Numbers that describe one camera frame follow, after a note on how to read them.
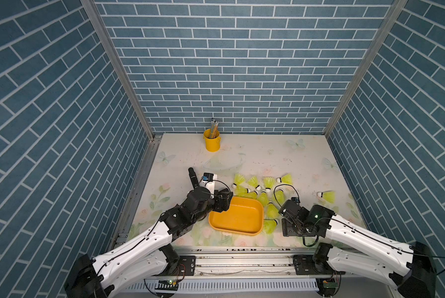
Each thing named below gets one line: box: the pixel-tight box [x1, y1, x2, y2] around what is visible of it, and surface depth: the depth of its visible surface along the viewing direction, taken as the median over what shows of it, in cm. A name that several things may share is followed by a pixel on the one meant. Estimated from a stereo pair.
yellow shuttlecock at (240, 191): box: [234, 186, 252, 197], surface depth 95 cm
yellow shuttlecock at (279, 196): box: [274, 189, 285, 205], surface depth 95 cm
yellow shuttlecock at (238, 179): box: [231, 173, 246, 189], surface depth 98 cm
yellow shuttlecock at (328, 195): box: [316, 189, 335, 204], surface depth 96 cm
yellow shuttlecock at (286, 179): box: [275, 173, 293, 186], surface depth 100 cm
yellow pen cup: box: [202, 127, 222, 153], surface depth 110 cm
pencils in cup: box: [210, 117, 220, 140], surface depth 109 cm
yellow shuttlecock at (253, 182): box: [247, 175, 262, 191], surface depth 98 cm
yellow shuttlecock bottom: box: [263, 218, 280, 235], surface depth 85 cm
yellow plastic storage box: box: [208, 196, 265, 236], surface depth 89 cm
